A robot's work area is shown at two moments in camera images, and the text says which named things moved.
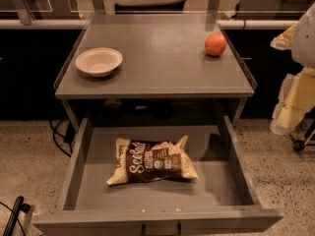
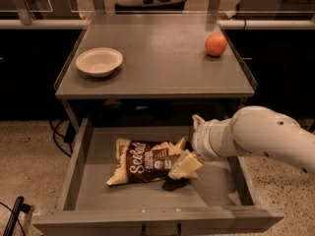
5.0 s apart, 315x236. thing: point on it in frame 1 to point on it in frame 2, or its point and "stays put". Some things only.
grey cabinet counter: (162, 56) stays put
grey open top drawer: (220, 201) stays put
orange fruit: (216, 44) stays put
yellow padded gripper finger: (284, 40) to (214, 138)
